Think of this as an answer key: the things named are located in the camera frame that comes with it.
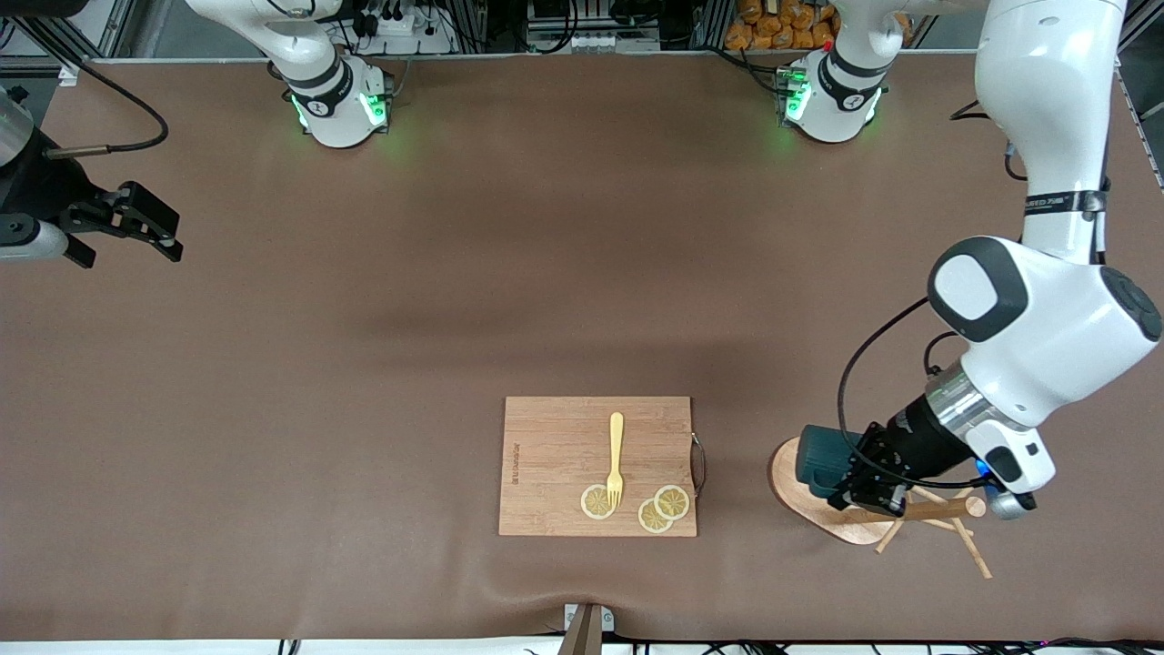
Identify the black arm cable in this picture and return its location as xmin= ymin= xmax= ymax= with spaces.
xmin=23 ymin=18 xmax=170 ymax=161
xmin=837 ymin=296 xmax=965 ymax=479

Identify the white power strip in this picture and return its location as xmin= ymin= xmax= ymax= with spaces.
xmin=357 ymin=0 xmax=457 ymax=55

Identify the wooden mug rack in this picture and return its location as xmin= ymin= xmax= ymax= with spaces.
xmin=770 ymin=435 xmax=995 ymax=581

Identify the aluminium frame profile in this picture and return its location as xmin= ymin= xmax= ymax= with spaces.
xmin=18 ymin=14 xmax=137 ymax=72
xmin=1114 ymin=0 xmax=1164 ymax=192

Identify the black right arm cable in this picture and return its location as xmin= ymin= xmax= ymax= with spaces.
xmin=23 ymin=18 xmax=170 ymax=161

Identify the brown table mat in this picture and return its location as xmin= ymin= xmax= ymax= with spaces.
xmin=0 ymin=53 xmax=1164 ymax=643

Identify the wooden cutting board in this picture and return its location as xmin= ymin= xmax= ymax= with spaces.
xmin=498 ymin=396 xmax=707 ymax=538

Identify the yellow plastic fork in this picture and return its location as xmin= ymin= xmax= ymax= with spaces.
xmin=607 ymin=412 xmax=627 ymax=509

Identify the orange snack packets pile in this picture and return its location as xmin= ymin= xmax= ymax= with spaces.
xmin=725 ymin=0 xmax=842 ymax=52

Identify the dark green mug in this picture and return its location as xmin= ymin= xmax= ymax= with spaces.
xmin=796 ymin=425 xmax=865 ymax=499

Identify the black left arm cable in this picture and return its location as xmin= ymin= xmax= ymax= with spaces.
xmin=837 ymin=296 xmax=965 ymax=479

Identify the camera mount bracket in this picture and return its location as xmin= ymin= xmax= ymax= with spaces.
xmin=557 ymin=602 xmax=616 ymax=655

